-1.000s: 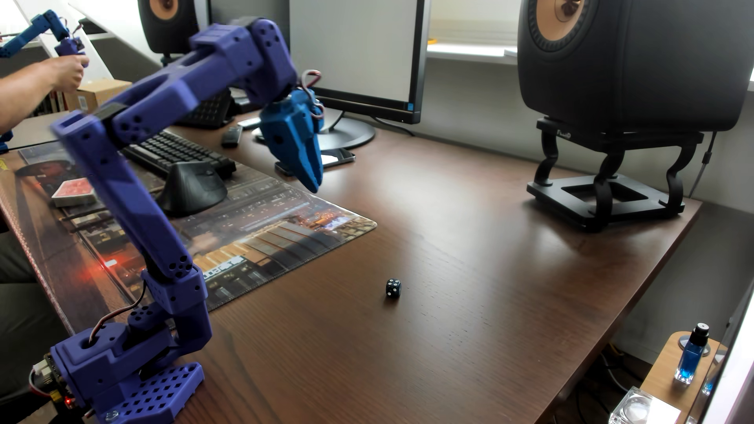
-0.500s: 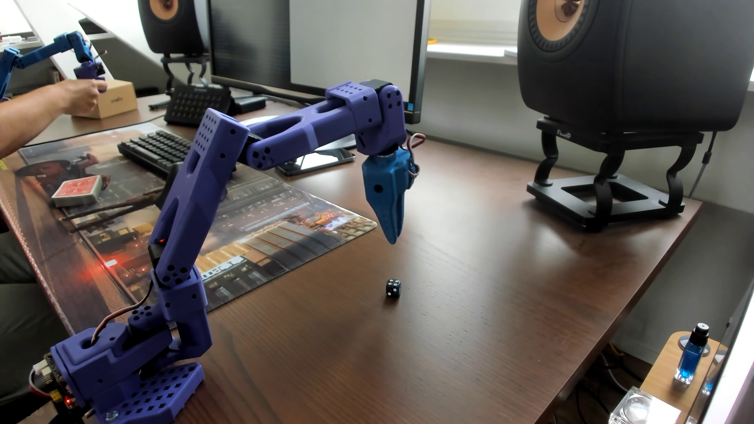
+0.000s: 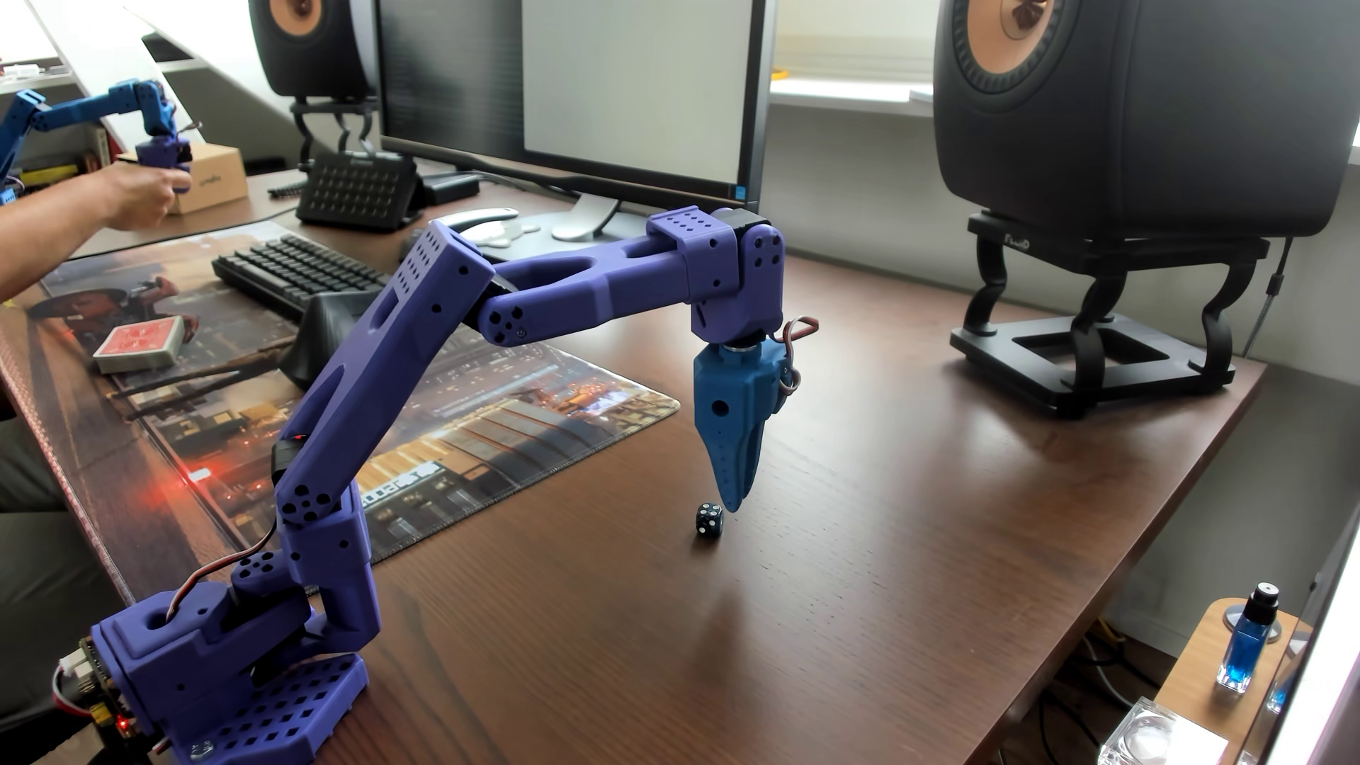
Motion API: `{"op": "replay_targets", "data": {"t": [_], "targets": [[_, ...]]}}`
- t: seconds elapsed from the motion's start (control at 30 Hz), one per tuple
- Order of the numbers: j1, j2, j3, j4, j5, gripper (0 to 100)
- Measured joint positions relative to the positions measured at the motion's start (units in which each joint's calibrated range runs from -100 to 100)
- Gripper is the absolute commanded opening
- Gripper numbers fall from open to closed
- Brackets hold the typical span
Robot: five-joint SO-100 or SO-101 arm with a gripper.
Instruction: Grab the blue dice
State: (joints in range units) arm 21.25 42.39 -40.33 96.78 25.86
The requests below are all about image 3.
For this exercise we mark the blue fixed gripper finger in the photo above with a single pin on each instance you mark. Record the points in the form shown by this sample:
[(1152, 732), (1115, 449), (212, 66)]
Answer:
[(733, 457)]

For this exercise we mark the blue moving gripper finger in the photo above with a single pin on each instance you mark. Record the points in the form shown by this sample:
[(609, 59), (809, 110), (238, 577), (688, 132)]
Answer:
[(767, 430)]

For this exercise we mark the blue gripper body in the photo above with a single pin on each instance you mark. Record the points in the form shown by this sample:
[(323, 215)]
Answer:
[(726, 389)]

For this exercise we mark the small black die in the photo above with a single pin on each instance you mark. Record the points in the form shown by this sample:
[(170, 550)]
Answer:
[(710, 521)]

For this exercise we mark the black vertical mouse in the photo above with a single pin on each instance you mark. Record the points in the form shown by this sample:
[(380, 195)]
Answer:
[(319, 335)]

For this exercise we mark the blue leader arm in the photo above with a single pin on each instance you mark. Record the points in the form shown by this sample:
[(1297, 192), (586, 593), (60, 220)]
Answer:
[(96, 106)]

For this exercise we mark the purple robot arm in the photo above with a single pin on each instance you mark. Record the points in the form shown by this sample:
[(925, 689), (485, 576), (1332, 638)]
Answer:
[(361, 382)]

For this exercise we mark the person's right forearm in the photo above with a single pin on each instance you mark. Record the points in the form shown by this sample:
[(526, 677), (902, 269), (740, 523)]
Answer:
[(42, 239)]

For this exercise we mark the person's right hand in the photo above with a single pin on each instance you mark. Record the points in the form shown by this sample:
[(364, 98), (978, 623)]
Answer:
[(133, 197)]

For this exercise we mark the silver monitor stand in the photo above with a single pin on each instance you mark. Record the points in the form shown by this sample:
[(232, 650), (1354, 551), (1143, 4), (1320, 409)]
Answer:
[(584, 218)]

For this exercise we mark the printed city desk mat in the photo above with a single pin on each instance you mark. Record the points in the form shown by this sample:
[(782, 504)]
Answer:
[(510, 414)]

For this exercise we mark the white flat mouse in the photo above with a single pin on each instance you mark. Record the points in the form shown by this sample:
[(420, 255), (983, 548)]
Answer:
[(494, 236)]

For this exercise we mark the white slim remote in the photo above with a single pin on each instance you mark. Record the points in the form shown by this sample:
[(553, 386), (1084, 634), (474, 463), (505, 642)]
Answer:
[(478, 216)]

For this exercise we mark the sturdy black speaker stand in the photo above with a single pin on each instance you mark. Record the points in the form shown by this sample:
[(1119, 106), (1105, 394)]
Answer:
[(1084, 372)]

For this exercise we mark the small black box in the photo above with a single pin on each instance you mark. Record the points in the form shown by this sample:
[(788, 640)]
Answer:
[(452, 187)]

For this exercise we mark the black computer monitor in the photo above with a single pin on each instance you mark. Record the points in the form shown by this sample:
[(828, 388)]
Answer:
[(446, 74)]

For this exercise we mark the black keyboard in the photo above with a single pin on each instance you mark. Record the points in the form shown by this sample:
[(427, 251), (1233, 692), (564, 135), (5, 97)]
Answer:
[(297, 274)]

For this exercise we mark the clear glass cube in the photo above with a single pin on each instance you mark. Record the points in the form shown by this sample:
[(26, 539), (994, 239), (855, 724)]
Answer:
[(1153, 735)]

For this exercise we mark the thin black speaker stand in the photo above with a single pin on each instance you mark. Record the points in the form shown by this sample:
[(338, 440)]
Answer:
[(331, 106)]

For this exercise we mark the wooden side shelf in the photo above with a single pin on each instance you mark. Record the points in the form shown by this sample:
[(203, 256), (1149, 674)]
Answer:
[(1195, 680)]

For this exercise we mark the large black speaker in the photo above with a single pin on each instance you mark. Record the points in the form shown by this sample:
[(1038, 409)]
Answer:
[(1158, 117)]

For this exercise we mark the blue liquid bottle black cap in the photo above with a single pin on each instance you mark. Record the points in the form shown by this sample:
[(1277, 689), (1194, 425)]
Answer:
[(1245, 643)]

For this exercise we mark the dark wooden stick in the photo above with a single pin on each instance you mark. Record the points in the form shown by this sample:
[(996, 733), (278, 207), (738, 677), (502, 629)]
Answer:
[(212, 391)]

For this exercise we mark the small-looking black speaker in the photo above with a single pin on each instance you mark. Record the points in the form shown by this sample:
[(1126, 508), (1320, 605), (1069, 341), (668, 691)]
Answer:
[(308, 53)]

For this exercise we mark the small cardboard box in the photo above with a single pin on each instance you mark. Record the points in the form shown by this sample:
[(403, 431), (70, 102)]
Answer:
[(218, 181)]

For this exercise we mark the red card deck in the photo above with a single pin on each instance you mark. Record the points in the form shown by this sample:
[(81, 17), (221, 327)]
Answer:
[(138, 342)]

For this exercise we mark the white panel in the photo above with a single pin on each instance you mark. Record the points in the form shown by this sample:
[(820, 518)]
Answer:
[(1323, 669)]

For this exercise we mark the robot controller board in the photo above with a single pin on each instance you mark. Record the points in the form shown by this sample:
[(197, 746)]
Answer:
[(98, 680)]

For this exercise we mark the white slanted beam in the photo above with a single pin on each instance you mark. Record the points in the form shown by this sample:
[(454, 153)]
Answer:
[(101, 53)]

